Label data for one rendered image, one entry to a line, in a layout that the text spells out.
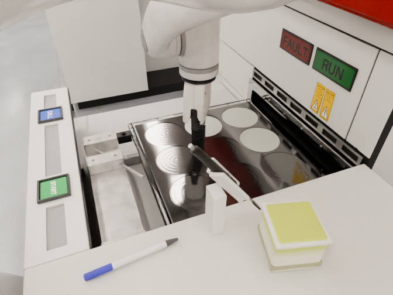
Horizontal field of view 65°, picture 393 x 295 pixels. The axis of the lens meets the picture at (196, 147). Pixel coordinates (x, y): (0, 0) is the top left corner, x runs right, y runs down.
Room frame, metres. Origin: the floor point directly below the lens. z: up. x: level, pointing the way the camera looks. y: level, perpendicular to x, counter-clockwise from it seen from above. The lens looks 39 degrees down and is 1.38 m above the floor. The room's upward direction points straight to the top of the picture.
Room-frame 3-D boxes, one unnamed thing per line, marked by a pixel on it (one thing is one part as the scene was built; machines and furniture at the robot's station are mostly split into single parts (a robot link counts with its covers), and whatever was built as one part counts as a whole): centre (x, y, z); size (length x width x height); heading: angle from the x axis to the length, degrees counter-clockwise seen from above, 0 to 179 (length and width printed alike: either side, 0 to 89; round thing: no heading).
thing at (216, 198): (0.31, -0.04, 1.03); 0.06 x 0.04 x 0.13; 111
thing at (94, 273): (0.25, 0.09, 0.97); 0.14 x 0.01 x 0.01; 117
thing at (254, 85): (0.67, -0.25, 0.89); 0.44 x 0.02 x 0.10; 21
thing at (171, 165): (0.58, -0.06, 0.90); 0.34 x 0.34 x 0.01; 21
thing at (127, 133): (0.64, 0.19, 0.90); 0.04 x 0.02 x 0.03; 111
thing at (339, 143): (0.67, -0.25, 0.96); 0.44 x 0.01 x 0.02; 21
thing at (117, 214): (0.47, 0.18, 0.87); 0.36 x 0.08 x 0.03; 21
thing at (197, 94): (0.62, 0.00, 1.03); 0.10 x 0.07 x 0.11; 168
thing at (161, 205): (0.51, 0.11, 0.90); 0.38 x 0.01 x 0.01; 21
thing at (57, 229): (0.51, 0.31, 0.89); 0.55 x 0.09 x 0.14; 21
